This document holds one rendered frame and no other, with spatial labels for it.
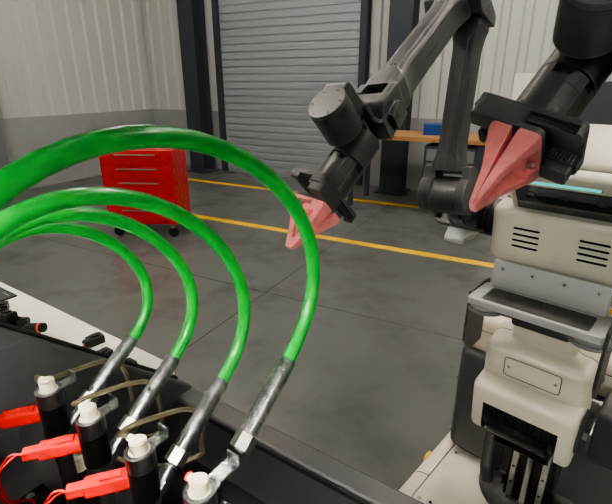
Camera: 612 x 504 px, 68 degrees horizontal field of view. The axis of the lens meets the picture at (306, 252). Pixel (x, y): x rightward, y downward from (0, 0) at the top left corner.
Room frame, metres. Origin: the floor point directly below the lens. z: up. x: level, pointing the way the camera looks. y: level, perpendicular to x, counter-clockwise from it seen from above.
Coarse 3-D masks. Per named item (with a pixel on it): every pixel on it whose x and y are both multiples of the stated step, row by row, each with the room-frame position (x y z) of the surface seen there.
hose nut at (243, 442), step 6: (240, 432) 0.33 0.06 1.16; (234, 438) 0.33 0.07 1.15; (240, 438) 0.33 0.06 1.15; (246, 438) 0.33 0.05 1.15; (252, 438) 0.33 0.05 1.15; (234, 444) 0.32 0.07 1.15; (240, 444) 0.32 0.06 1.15; (246, 444) 0.32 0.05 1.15; (252, 444) 0.33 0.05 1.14; (240, 450) 0.32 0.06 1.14; (246, 450) 0.32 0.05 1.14; (252, 450) 0.33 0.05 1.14
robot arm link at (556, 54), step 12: (552, 60) 0.46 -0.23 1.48; (564, 60) 0.45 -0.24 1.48; (576, 60) 0.45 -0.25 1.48; (588, 60) 0.45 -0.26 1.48; (600, 60) 0.45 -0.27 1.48; (564, 72) 0.46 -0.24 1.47; (588, 72) 0.44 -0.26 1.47; (600, 72) 0.45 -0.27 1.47; (588, 84) 0.45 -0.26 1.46; (600, 84) 0.45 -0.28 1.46
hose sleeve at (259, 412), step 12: (288, 360) 0.38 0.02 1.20; (276, 372) 0.37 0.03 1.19; (288, 372) 0.38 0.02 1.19; (264, 384) 0.37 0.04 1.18; (276, 384) 0.37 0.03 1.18; (264, 396) 0.36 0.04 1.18; (276, 396) 0.36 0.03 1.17; (252, 408) 0.35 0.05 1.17; (264, 408) 0.35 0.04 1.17; (252, 420) 0.34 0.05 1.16; (264, 420) 0.34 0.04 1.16; (252, 432) 0.33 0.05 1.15
